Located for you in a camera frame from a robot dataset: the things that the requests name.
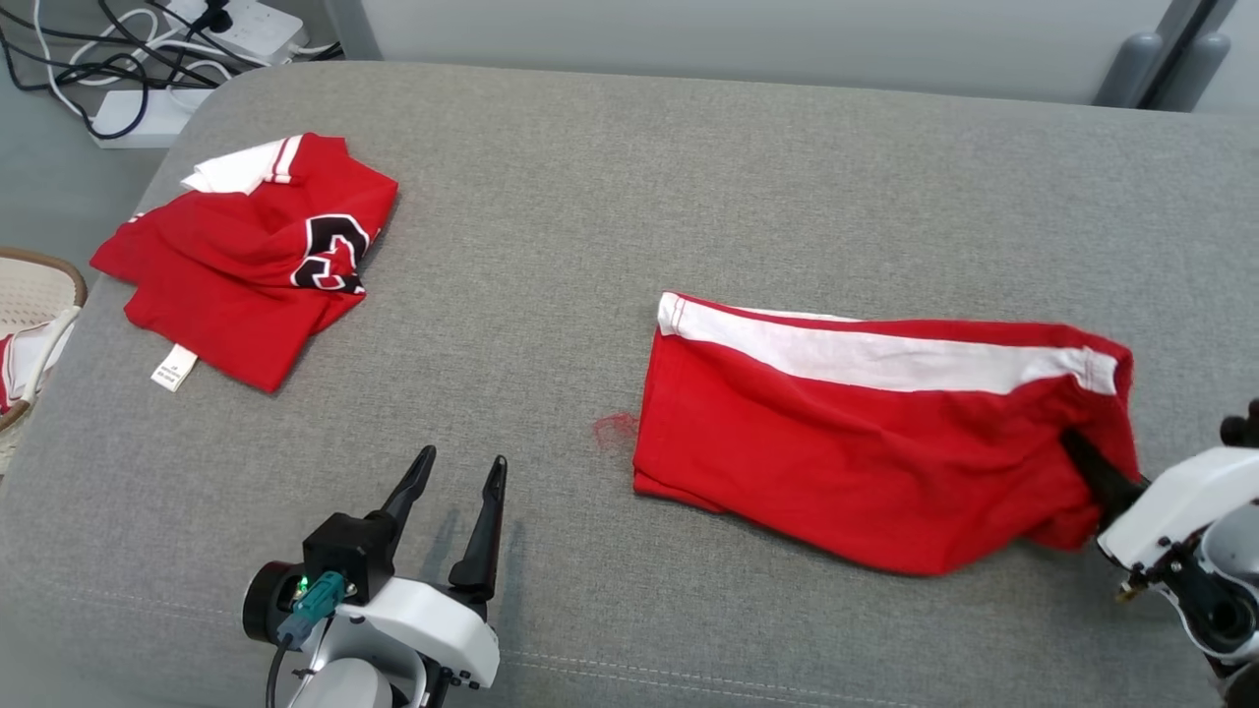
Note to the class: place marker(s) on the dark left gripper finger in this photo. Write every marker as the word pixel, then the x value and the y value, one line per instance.
pixel 413 487
pixel 482 551

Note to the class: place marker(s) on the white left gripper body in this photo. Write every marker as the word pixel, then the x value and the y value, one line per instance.
pixel 433 619

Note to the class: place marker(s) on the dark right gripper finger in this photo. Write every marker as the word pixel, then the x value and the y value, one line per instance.
pixel 1097 492
pixel 1111 472

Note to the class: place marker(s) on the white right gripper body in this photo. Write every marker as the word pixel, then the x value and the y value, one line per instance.
pixel 1180 501

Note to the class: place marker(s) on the red shorts with white stripe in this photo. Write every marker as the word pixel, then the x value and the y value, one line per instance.
pixel 866 462

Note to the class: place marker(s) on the red Bulls 23 jersey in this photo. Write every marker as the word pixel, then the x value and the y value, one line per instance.
pixel 226 275

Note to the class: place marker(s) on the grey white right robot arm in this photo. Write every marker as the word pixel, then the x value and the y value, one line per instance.
pixel 1229 590

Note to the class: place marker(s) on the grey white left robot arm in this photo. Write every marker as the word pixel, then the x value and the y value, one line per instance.
pixel 344 688

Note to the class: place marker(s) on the grey fabric sofa cushion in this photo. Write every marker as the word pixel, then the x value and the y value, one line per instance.
pixel 590 197

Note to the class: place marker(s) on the grey partition foot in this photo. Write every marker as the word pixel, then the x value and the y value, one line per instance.
pixel 1129 69
pixel 1202 74

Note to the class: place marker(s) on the red and white cloth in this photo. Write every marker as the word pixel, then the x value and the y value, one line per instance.
pixel 29 359

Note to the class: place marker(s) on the woven laundry basket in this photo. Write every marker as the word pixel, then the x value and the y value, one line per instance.
pixel 39 285

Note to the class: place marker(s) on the narrow white partition panel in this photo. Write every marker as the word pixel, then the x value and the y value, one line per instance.
pixel 1244 59

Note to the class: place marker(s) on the white flat floor box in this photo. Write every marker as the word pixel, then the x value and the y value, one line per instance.
pixel 148 123

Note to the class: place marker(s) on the black power plug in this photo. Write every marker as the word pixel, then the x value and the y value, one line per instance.
pixel 216 15

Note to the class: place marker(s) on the wide white partition panel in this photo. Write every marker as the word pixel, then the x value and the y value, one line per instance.
pixel 738 39

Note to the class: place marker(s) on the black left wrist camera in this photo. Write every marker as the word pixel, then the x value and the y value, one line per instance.
pixel 344 551

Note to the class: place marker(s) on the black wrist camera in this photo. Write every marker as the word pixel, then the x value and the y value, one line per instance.
pixel 1244 428
pixel 344 551

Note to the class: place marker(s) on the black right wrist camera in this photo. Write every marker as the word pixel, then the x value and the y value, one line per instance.
pixel 1244 428

